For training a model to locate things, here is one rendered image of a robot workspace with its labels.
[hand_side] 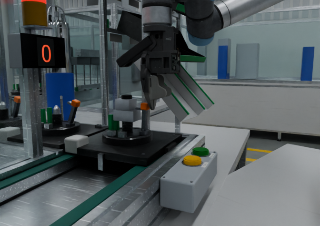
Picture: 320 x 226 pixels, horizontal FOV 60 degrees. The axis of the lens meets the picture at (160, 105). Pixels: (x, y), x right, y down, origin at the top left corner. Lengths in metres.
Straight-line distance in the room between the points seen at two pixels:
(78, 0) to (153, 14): 11.62
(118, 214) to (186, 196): 0.16
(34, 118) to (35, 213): 0.23
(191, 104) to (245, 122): 3.69
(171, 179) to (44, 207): 0.24
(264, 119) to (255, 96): 0.39
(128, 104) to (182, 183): 0.29
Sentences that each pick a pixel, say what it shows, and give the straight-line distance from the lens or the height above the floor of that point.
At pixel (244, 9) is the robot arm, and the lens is 0.83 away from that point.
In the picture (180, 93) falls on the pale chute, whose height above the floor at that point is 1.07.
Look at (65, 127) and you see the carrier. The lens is 0.89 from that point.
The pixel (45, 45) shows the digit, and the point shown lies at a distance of 0.67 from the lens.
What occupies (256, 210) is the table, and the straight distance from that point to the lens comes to 0.69.
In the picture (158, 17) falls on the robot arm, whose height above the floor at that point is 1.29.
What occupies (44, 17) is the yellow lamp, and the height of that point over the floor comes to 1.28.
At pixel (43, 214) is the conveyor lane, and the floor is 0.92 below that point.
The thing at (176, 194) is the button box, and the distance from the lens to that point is 0.56.
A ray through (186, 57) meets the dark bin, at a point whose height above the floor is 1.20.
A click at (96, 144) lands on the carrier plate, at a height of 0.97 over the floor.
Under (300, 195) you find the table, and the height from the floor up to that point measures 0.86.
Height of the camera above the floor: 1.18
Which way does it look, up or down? 8 degrees down
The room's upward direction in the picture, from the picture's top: straight up
